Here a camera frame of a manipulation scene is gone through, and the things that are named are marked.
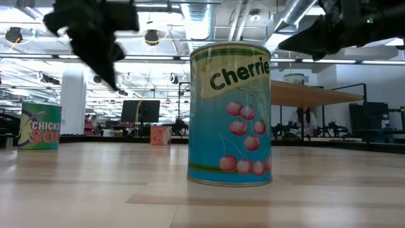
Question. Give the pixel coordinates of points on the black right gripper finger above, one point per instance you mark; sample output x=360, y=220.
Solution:
x=322, y=49
x=311, y=35

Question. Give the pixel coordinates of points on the white building column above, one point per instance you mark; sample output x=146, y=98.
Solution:
x=72, y=101

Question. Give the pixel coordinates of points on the slanted silver ventilation duct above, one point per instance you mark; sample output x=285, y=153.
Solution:
x=294, y=12

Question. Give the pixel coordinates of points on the black computer monitor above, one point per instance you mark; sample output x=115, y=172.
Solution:
x=140, y=111

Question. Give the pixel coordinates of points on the blue cherries can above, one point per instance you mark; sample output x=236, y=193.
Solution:
x=229, y=126

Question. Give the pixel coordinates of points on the small black robot arm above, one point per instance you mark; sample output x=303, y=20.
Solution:
x=337, y=129

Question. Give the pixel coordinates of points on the person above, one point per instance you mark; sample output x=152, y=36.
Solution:
x=305, y=120

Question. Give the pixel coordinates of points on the green chicken soup can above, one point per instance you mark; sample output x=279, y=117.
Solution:
x=39, y=126

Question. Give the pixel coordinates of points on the orange patterned can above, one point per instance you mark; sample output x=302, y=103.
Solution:
x=160, y=136

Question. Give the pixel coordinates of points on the round silver ventilation duct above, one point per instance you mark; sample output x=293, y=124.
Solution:
x=197, y=22

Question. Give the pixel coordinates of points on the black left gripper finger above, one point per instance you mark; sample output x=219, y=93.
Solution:
x=112, y=52
x=87, y=47

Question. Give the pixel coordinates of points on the small grey bin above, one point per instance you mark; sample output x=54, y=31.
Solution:
x=9, y=141

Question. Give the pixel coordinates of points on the black cabinet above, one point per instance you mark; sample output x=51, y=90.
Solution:
x=368, y=115

